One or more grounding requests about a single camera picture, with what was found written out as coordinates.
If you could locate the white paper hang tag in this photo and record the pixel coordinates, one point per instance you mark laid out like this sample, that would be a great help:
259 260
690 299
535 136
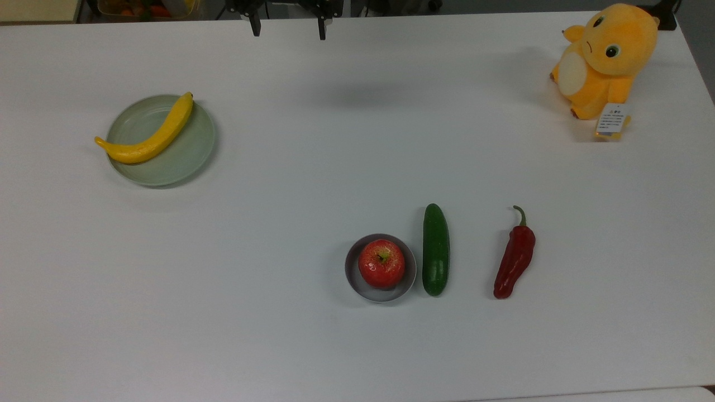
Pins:
611 120

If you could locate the red apple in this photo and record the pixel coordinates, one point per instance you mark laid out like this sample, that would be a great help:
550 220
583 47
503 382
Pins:
381 265

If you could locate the clear bin with toy food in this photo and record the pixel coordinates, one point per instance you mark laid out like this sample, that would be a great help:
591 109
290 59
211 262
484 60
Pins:
145 8

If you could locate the red chili pepper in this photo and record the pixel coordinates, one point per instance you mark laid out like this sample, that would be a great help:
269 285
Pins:
515 259

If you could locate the yellow banana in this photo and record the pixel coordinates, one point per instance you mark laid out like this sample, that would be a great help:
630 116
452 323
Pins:
159 139

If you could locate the pale green plastic plate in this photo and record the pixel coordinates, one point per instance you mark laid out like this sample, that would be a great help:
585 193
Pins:
184 156

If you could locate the yellow plush toy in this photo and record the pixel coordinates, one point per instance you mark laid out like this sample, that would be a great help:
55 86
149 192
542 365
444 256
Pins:
609 61

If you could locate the black linkage gripper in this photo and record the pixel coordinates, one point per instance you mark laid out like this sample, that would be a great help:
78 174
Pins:
246 6

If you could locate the black camera stand base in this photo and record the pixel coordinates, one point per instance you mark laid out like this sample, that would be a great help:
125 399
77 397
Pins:
667 19

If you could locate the beige cardboard box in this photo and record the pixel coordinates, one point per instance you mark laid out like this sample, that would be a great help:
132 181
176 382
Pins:
39 10

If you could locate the small grey bowl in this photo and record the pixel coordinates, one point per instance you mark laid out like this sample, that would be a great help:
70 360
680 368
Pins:
356 286

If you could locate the dark green cucumber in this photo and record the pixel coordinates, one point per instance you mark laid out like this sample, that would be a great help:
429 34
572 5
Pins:
435 251

